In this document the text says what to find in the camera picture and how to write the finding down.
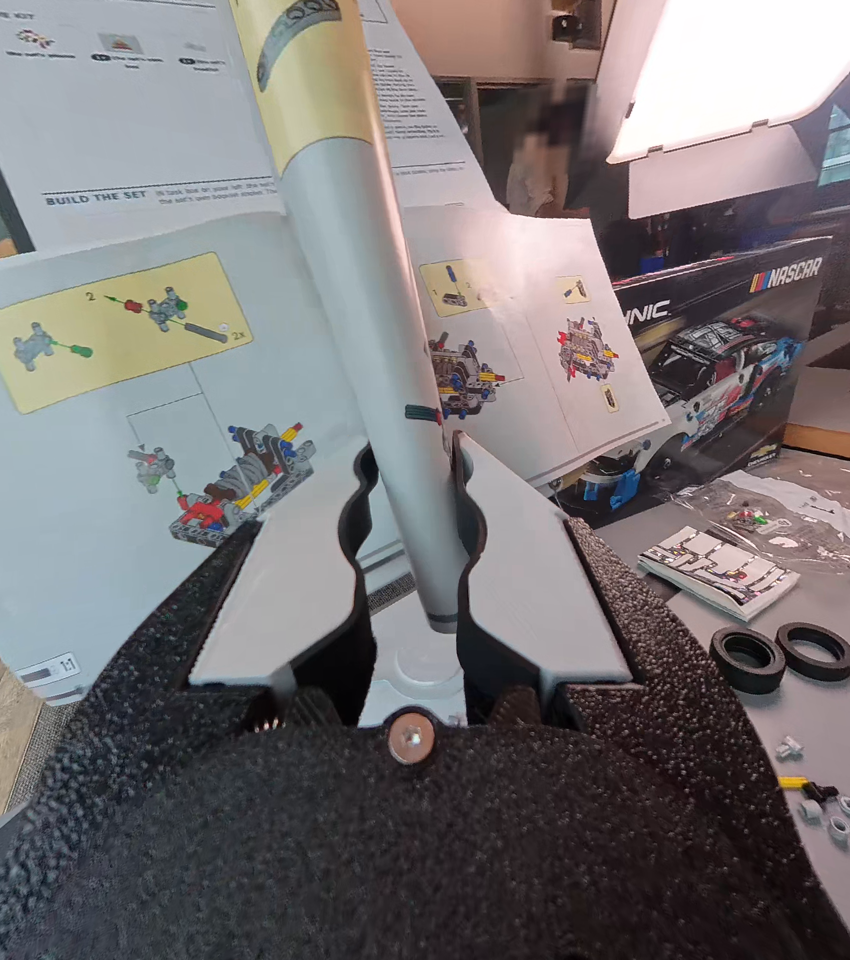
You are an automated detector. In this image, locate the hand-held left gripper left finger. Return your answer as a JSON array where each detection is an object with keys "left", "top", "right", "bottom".
[{"left": 187, "top": 442, "right": 377, "bottom": 695}]

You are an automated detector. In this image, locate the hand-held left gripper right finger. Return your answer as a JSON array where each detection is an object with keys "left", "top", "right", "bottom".
[{"left": 452, "top": 429, "right": 634, "bottom": 699}]

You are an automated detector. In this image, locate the building instruction booklet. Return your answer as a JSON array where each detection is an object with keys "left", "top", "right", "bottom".
[{"left": 0, "top": 0, "right": 675, "bottom": 708}]

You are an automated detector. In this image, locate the white desk stand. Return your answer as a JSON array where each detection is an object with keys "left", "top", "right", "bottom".
[{"left": 357, "top": 573, "right": 471, "bottom": 730}]

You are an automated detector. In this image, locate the sticker sheet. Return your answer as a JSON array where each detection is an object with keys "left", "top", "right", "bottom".
[{"left": 635, "top": 524, "right": 802, "bottom": 624}]

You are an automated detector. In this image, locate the black toy tyre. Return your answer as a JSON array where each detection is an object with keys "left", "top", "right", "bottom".
[
  {"left": 775, "top": 620, "right": 850, "bottom": 683},
  {"left": 709, "top": 625, "right": 786, "bottom": 696}
]

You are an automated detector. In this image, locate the clear plastic bag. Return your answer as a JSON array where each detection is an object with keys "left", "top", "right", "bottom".
[{"left": 676, "top": 468, "right": 850, "bottom": 577}]

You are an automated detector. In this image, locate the toy race car box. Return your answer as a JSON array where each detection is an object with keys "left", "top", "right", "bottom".
[{"left": 551, "top": 235, "right": 835, "bottom": 531}]

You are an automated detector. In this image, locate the white table with wooden edge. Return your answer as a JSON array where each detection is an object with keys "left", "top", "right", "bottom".
[{"left": 779, "top": 298, "right": 850, "bottom": 453}]

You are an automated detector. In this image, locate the scatter of small grey parts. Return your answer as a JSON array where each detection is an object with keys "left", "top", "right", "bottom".
[{"left": 775, "top": 733, "right": 850, "bottom": 853}]

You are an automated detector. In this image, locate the bright white panel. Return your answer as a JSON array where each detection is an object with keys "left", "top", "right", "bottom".
[{"left": 605, "top": 0, "right": 850, "bottom": 220}]

